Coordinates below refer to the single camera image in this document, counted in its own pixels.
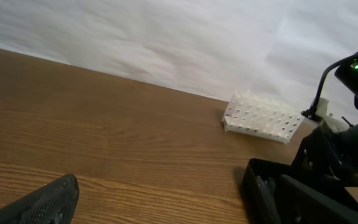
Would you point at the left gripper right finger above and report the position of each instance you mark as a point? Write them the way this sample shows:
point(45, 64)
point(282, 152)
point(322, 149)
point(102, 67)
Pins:
point(309, 205)

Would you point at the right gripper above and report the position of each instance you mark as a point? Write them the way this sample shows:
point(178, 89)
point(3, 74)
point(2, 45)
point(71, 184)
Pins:
point(317, 155)

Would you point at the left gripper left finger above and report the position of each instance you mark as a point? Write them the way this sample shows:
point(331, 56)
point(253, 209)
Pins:
point(42, 205)

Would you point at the black tray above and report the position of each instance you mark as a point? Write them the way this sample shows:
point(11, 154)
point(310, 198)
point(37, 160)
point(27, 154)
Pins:
point(249, 186)

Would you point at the white test tube rack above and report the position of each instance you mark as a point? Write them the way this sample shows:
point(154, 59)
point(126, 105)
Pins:
point(259, 119)

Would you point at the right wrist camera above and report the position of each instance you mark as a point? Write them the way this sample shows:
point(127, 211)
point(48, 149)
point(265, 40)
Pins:
point(328, 113)

